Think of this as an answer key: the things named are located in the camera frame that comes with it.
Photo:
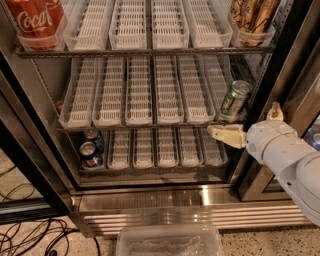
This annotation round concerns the green drink can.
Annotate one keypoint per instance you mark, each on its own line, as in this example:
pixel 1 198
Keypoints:
pixel 234 103

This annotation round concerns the stainless steel fridge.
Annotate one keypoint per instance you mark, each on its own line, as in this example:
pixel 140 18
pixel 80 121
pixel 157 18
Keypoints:
pixel 241 194

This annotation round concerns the shelf tray two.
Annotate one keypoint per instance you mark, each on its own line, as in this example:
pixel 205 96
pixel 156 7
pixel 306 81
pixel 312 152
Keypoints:
pixel 107 110
pixel 88 25
pixel 143 149

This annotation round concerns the bottom shelf tray four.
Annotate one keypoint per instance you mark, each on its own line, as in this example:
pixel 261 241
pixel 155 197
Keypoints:
pixel 190 152

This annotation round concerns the blue can front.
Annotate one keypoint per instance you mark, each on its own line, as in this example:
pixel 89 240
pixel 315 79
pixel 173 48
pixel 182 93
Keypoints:
pixel 90 155

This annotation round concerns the middle shelf tray six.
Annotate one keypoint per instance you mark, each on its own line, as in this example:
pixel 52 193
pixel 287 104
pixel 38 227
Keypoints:
pixel 218 75

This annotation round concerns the right glass fridge door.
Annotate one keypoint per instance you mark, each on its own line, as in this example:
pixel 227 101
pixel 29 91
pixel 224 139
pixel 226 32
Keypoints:
pixel 293 66

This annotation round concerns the middle shelf tray five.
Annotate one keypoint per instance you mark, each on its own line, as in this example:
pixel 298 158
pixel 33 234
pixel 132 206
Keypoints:
pixel 197 101

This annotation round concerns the shelf tray four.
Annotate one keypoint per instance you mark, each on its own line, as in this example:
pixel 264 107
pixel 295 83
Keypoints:
pixel 190 152
pixel 169 25
pixel 168 95

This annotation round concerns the middle shelf tray three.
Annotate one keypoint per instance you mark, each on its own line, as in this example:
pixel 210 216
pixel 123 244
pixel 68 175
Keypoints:
pixel 138 110

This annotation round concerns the shelf tray six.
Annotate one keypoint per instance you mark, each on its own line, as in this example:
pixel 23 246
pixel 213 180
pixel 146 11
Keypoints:
pixel 258 38
pixel 218 75

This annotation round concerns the bottom shelf tray two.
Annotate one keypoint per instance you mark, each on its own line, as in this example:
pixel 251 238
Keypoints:
pixel 143 149

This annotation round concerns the top shelf tray five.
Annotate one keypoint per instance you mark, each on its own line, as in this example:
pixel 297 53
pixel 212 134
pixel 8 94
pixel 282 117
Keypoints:
pixel 208 23

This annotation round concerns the top shelf tray four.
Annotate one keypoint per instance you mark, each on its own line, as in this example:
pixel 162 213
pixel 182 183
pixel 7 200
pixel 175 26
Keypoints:
pixel 169 25

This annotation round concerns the top shelf tray three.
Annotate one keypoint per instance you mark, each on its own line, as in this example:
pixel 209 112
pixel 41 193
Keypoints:
pixel 128 25

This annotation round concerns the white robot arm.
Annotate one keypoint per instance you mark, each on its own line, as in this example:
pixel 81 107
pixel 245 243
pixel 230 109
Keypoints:
pixel 275 144

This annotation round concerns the blue can behind glass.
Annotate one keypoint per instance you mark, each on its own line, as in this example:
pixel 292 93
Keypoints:
pixel 312 136

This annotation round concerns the bottom shelf tray five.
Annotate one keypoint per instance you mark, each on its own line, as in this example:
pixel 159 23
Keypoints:
pixel 213 151

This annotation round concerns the red Coca-Cola can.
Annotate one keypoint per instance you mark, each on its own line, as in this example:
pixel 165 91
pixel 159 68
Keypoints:
pixel 35 20

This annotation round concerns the blue can rear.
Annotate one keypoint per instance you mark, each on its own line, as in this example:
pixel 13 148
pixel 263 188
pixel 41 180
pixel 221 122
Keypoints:
pixel 96 137

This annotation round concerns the middle shelf tray two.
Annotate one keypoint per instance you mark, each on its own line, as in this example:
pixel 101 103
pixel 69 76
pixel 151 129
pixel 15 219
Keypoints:
pixel 107 110

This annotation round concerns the middle shelf tray four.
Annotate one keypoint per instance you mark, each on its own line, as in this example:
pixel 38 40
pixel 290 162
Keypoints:
pixel 168 95

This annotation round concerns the gold patterned can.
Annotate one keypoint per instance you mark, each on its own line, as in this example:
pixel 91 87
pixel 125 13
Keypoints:
pixel 253 16

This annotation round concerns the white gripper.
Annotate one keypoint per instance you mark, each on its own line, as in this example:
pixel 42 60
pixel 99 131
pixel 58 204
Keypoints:
pixel 266 138

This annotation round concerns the shelf tray three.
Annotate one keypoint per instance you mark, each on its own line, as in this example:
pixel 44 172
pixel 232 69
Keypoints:
pixel 167 155
pixel 128 25
pixel 138 110

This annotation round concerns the top shelf tray six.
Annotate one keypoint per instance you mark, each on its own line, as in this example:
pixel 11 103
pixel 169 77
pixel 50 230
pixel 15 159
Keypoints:
pixel 258 38

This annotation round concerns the left fridge door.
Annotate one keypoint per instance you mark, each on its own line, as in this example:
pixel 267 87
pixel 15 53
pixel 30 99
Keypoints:
pixel 29 185

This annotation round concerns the bottom shelf tray three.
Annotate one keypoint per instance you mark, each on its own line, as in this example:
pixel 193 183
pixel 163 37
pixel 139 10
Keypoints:
pixel 167 155

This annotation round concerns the bottom shelf tray one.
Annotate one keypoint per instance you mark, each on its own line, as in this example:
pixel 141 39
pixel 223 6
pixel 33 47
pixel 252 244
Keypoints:
pixel 119 150

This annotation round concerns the middle shelf tray one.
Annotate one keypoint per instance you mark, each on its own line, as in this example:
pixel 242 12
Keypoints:
pixel 78 103

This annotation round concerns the top shelf tray two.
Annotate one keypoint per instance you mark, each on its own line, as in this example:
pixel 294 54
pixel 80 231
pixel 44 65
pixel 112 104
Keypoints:
pixel 88 25

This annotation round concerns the shelf tray five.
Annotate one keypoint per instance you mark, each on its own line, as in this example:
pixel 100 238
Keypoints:
pixel 213 151
pixel 197 101
pixel 208 23

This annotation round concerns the clear plastic container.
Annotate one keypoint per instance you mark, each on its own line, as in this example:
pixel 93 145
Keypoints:
pixel 170 240

